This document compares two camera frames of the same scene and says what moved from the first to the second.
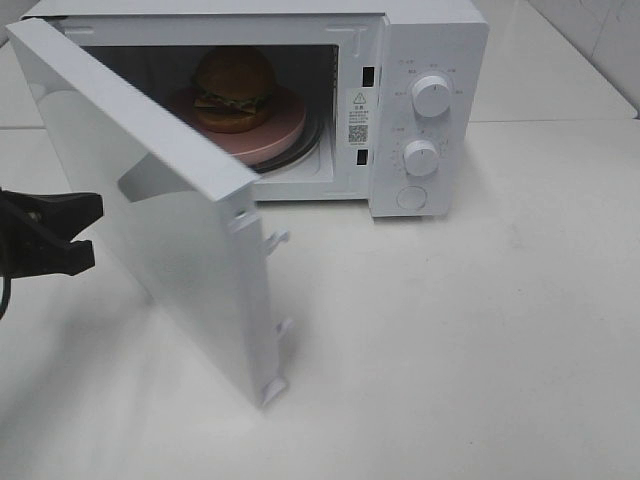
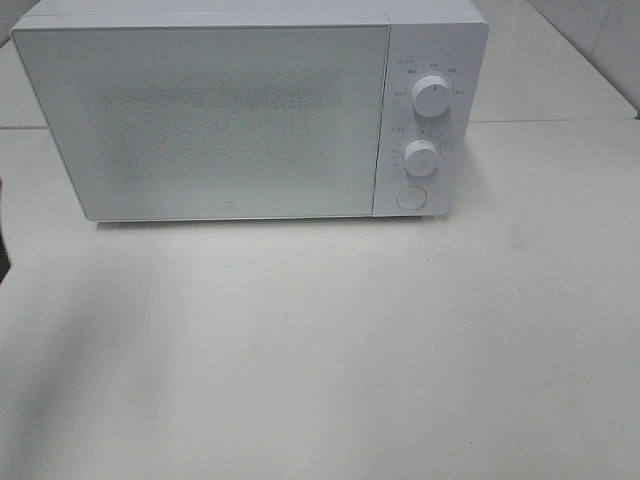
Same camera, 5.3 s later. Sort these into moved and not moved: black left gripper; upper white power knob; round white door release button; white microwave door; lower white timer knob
Moved: white microwave door; black left gripper
Not moved: round white door release button; lower white timer knob; upper white power knob
